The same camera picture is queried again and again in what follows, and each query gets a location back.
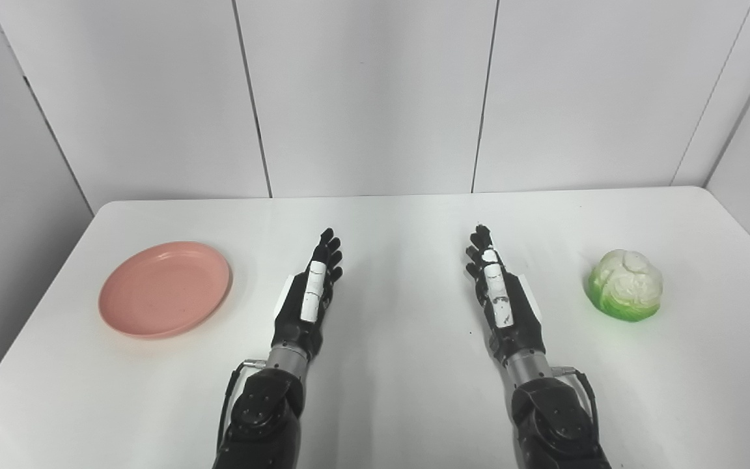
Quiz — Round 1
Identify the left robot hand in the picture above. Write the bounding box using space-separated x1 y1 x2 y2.
271 228 343 361

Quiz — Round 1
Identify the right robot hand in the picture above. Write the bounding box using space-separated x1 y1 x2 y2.
464 225 546 363

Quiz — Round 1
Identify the pink plate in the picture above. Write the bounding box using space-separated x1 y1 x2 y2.
98 242 232 339

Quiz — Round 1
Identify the green white cabbage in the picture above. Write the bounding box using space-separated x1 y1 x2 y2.
586 249 665 322

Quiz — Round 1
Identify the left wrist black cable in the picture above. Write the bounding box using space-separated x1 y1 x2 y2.
217 358 266 453

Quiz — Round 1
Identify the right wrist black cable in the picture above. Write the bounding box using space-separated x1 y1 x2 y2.
552 366 602 444

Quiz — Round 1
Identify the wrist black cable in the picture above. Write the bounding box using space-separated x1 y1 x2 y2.
217 358 266 453
552 366 602 444

